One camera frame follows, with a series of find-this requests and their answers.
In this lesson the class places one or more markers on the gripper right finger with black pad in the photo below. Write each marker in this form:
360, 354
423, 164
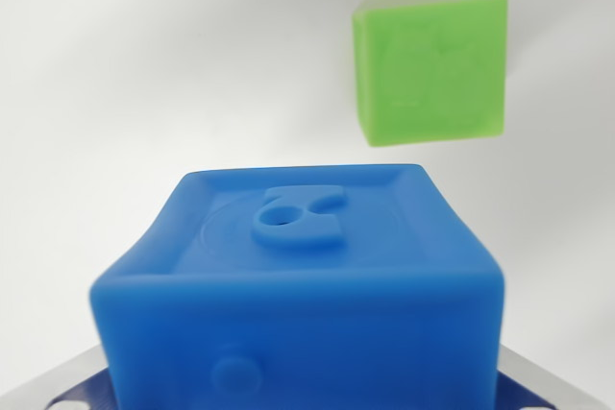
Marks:
533, 383

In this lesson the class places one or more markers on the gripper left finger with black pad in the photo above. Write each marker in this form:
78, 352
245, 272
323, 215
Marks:
79, 388

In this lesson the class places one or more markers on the blue rubber dice cube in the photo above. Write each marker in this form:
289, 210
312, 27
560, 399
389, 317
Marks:
298, 314

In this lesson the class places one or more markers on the green rubber cube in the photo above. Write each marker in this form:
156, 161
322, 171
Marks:
432, 74

